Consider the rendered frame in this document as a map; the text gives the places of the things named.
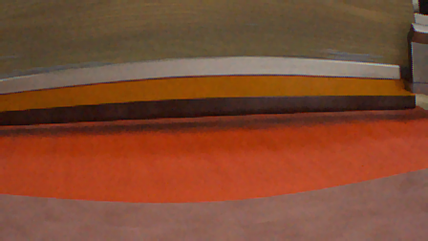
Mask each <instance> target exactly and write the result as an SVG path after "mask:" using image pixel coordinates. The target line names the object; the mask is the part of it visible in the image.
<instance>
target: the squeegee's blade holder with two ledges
mask: <svg viewBox="0 0 428 241"><path fill-rule="evenodd" d="M230 76H245V77H260V76H275V77H289V76H294V77H336V78H339V77H346V78H359V79H361V78H368V79H388V80H400V69H399V66H398V65H394V64H391V63H383V62H382V63H376V62H369V61H360V60H358V61H353V60H345V59H336V58H333V59H327V58H318V57H306V56H304V57H296V56H282V55H272V56H268V55H199V56H180V57H164V58H156V59H140V60H130V61H125V62H114V63H102V64H99V65H91V66H80V67H73V68H70V69H60V70H51V71H49V72H40V73H31V74H27V75H20V76H11V77H0V95H9V94H15V93H27V92H31V91H44V90H50V89H60V88H70V87H77V86H91V85H94V84H109V83H115V82H128V81H142V80H150V79H170V78H183V77H230Z"/></svg>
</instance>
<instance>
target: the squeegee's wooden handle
mask: <svg viewBox="0 0 428 241"><path fill-rule="evenodd" d="M412 23H413V24H415V23H416V19H415V14H414V6H413V0H0V77H11V76H20V75H27V74H31V73H40V72H49V71H51V70H60V69H70V68H73V67H80V66H91V65H99V64H102V63H114V62H125V61H130V60H140V59H156V58H164V57H180V56H199V55H268V56H272V55H282V56H296V57H304V56H306V57H318V58H327V59H333V58H336V59H345V60H353V61H358V60H360V61H369V62H376V63H382V62H383V63H391V64H394V65H398V66H399V69H400V78H409V75H410V73H409V57H408V44H407V41H408V40H407V35H408V32H409V30H410V28H411V24H412Z"/></svg>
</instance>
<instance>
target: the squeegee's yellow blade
mask: <svg viewBox="0 0 428 241"><path fill-rule="evenodd" d="M404 79H409V78H401V79H400V80H388V79H368V78H361V79H359V78H346V77H339V78H336V77H294V76H289V77H275V76H260V77H245V76H230V77H183V78H170V79H150V80H142V81H128V82H115V83H109V84H94V85H91V86H77V87H70V88H60V89H50V90H44V91H31V92H27V93H15V94H9V95H0V112H2V111H15V110H29V109H44V108H50V107H60V106H78V105H91V104H98V103H119V102H129V101H142V100H166V99H192V98H218V97H245V96H247V97H271V96H293V97H295V96H403V97H404V96H416V94H413V93H411V92H409V91H406V90H404V87H403V85H404Z"/></svg>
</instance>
